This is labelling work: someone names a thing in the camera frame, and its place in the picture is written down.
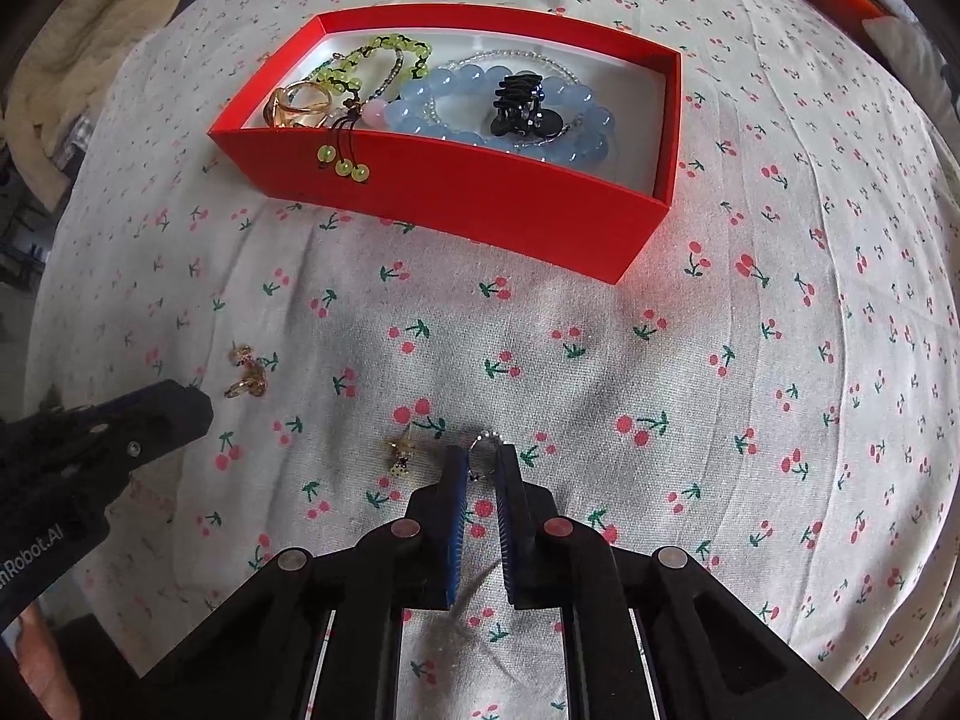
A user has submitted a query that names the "small gold star earring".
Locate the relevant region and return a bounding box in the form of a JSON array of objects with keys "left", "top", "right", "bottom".
[{"left": 387, "top": 426, "right": 416, "bottom": 478}]

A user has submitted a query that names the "silver beaded ring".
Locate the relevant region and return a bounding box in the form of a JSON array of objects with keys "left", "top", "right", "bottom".
[{"left": 465, "top": 429, "right": 506, "bottom": 483}]

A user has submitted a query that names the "red open jewelry box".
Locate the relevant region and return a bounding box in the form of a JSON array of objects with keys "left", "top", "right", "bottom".
[{"left": 210, "top": 4, "right": 682, "bottom": 283}]

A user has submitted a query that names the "black hair claw clip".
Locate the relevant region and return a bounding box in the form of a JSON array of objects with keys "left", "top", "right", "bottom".
[{"left": 490, "top": 71, "right": 568, "bottom": 145}]

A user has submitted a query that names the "person's left hand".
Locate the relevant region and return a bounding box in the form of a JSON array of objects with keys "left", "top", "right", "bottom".
[{"left": 16, "top": 603, "right": 82, "bottom": 720}]

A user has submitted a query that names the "yellow-green bead bracelet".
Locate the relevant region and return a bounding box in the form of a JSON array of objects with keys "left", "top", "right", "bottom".
[{"left": 304, "top": 31, "right": 435, "bottom": 185}]

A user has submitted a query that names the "beige quilted blanket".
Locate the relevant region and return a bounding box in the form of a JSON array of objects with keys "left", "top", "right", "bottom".
[{"left": 2, "top": 0, "right": 181, "bottom": 211}]

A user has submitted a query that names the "silver ring with ornament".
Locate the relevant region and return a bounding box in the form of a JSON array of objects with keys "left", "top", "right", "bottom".
[{"left": 223, "top": 341, "right": 271, "bottom": 400}]

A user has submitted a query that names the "white deer print pillow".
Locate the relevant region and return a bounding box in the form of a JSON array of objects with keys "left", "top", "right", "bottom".
[{"left": 862, "top": 16, "right": 952, "bottom": 119}]

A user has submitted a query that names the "gold ring with dark stone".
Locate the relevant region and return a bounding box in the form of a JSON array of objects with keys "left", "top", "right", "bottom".
[{"left": 263, "top": 81, "right": 335, "bottom": 129}]

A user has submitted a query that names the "light blue bead bracelet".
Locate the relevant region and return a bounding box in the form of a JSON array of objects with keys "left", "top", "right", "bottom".
[{"left": 382, "top": 62, "right": 617, "bottom": 166}]

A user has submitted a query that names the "green seed bead necklace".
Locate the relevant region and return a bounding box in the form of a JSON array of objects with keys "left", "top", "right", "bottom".
[{"left": 299, "top": 40, "right": 430, "bottom": 103}]

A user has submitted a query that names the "silver bead chain bracelet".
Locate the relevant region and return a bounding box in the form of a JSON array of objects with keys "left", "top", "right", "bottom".
[{"left": 423, "top": 47, "right": 602, "bottom": 129}]

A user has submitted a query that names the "cherry print bed sheet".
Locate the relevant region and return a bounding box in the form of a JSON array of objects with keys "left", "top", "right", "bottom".
[{"left": 25, "top": 0, "right": 958, "bottom": 718}]

